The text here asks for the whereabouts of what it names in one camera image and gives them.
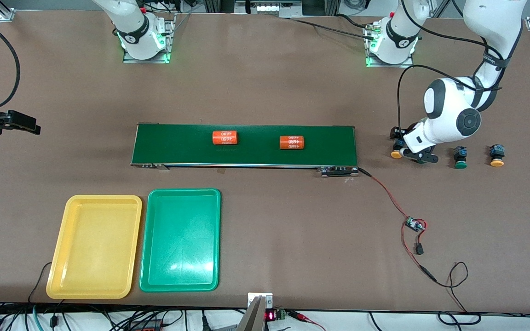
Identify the green plastic tray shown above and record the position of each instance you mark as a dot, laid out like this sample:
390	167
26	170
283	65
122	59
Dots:
180	239

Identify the small green circuit board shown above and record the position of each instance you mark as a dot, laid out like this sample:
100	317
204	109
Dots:
414	224

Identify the green mushroom push button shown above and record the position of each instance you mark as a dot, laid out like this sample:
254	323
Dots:
460	163

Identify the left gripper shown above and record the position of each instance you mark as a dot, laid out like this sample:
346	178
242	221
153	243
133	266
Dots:
403	133

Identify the red digit display module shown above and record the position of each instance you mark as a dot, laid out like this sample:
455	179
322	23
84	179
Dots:
270	316

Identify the yellow mushroom push button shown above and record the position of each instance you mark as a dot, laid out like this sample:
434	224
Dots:
396	155
497	162

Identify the red clip test lead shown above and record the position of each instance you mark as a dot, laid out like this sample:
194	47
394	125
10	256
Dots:
299	316

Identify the orange cylindrical battery cell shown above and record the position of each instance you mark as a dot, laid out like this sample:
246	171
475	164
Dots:
225	138
292	142

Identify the yellow plastic tray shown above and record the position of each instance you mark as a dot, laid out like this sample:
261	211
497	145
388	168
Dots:
95	248

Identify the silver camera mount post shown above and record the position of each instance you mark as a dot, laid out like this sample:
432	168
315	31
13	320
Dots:
256	317

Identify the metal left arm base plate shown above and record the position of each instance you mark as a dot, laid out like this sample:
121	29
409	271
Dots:
384	65

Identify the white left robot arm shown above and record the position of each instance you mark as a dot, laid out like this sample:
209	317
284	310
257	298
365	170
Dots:
490	27

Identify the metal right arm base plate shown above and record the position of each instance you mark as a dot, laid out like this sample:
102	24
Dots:
147	61

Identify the green conveyor belt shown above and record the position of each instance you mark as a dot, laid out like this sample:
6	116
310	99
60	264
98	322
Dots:
256	158

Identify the grey control box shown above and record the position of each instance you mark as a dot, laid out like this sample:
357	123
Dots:
269	8

